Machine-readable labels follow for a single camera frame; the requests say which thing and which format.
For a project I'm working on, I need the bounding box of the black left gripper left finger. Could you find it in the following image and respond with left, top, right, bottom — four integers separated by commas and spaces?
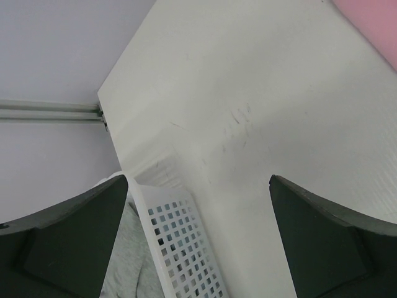
1, 175, 128, 297

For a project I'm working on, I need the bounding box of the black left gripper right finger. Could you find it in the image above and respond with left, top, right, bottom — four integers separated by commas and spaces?
269, 175, 396, 297

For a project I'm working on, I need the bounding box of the white plastic laundry basket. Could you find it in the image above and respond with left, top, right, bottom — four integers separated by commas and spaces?
92, 172, 232, 298

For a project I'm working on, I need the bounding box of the pink t shirt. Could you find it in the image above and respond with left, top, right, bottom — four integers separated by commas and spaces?
333, 0, 396, 69

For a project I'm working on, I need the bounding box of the grey t shirt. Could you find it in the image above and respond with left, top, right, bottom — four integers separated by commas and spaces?
100, 202, 164, 297

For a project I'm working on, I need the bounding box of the left aluminium frame post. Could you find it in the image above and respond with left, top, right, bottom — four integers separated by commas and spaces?
1, 99, 108, 130

